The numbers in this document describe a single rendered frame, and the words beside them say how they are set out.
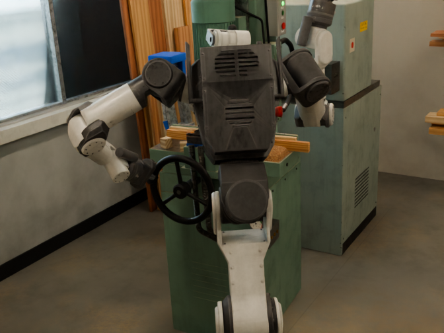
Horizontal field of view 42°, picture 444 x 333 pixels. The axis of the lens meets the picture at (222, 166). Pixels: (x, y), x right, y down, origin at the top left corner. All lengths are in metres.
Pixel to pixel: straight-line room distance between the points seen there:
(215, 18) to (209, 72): 0.75
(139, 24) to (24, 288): 1.77
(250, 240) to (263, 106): 0.41
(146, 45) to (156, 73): 2.26
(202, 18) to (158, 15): 1.81
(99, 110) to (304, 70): 0.62
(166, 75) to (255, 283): 0.66
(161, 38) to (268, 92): 2.60
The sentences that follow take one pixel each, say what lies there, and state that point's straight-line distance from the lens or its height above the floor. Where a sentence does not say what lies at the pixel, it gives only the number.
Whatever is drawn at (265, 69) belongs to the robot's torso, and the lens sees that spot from 1.62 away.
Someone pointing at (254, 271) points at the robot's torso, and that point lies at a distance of 1.76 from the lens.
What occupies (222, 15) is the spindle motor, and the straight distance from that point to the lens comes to 2.35.
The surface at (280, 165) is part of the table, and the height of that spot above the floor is 0.89.
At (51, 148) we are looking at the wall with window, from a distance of 3.65.
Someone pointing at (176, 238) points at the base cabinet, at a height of 0.49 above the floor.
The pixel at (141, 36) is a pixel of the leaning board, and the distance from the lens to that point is 3.94.
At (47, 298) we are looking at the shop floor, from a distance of 3.31.
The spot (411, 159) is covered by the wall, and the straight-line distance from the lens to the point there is 4.71.
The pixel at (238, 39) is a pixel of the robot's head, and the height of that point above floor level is 1.41.
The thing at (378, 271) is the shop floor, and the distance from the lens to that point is 3.35.
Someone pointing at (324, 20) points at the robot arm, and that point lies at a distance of 2.00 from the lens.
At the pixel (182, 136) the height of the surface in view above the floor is 0.92.
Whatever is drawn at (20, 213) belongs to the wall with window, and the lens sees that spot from 3.57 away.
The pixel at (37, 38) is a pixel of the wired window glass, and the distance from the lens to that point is 3.64.
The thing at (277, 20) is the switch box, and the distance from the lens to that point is 2.61.
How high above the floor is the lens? 1.65
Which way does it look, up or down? 19 degrees down
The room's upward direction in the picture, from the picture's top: 3 degrees counter-clockwise
